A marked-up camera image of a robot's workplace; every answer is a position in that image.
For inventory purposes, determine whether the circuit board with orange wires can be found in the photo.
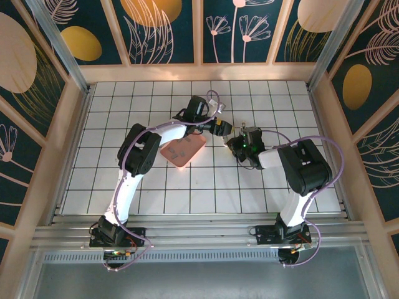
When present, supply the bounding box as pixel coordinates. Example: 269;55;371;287
102;247;138;261
278;242;312;265

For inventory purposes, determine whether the aluminium mounting rail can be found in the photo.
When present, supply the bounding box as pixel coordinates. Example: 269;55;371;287
31;214;370;250

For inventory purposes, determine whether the aluminium frame post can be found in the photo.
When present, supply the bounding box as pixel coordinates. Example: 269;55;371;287
24;0;91;94
307;0;373;91

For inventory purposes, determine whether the grey metal sheet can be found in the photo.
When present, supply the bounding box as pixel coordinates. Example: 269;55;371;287
29;245;380;299

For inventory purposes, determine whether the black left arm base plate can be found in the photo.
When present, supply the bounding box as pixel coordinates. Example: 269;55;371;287
89;226;147;249

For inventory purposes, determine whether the pink plastic tray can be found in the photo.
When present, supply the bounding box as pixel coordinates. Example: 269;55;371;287
160;133;207;171

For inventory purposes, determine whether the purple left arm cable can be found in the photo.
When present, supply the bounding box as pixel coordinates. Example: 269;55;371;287
104;89;224;272

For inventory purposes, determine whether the perforated grey cable duct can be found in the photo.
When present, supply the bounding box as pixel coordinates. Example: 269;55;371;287
42;250;283;265

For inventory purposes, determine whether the aluminium side rail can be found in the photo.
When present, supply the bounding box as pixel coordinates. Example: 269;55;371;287
307;87;355;222
48;92;93;225

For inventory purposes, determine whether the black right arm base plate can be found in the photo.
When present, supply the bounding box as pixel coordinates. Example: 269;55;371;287
254;224;312;247

